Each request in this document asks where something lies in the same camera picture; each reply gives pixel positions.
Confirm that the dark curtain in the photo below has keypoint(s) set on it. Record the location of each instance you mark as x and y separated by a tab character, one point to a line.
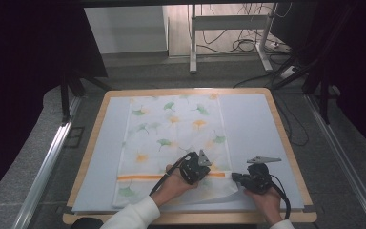
19	79
365	63

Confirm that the wooden framed work board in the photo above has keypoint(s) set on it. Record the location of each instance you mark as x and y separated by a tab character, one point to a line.
254	127

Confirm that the person's right hand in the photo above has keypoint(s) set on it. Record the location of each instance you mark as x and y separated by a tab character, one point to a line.
267	205

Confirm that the person's left hand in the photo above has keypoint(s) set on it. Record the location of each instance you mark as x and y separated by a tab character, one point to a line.
171	187

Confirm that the black tripod stand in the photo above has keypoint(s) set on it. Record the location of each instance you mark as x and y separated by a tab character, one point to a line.
65	95

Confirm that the white metal desk frame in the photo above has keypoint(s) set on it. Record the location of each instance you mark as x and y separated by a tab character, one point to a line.
228	22

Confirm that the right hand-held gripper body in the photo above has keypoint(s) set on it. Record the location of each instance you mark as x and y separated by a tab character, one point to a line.
259	179

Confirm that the white leaf-print cloth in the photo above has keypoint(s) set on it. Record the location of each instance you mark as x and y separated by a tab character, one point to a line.
174	136

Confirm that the dark cloth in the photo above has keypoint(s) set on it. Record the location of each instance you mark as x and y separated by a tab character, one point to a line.
87	223

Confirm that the aluminium floor rail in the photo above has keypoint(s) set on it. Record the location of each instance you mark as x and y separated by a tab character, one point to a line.
44	165
346	162

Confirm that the black metal stand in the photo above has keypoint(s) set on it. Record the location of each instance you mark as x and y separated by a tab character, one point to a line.
324	92

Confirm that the white power strip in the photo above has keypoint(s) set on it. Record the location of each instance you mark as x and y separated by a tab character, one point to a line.
288	72

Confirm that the white cabinet panel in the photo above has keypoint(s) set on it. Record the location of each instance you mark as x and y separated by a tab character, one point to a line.
125	28

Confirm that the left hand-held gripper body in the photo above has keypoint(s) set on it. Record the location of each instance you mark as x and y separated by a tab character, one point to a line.
192	170

